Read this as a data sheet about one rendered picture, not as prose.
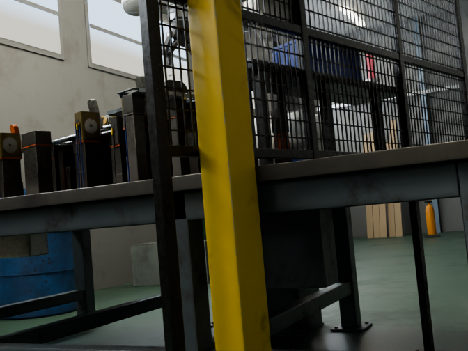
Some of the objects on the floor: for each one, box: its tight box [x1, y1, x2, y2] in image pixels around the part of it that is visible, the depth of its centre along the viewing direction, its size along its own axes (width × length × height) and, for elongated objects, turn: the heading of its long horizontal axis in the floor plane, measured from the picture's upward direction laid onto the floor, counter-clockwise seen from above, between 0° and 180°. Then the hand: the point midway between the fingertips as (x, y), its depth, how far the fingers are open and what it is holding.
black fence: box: [139, 0, 468, 351], centre depth 215 cm, size 14×197×155 cm
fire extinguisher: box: [424, 201, 440, 238], centre depth 969 cm, size 25×25×58 cm
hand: (184, 74), depth 233 cm, fingers open, 13 cm apart
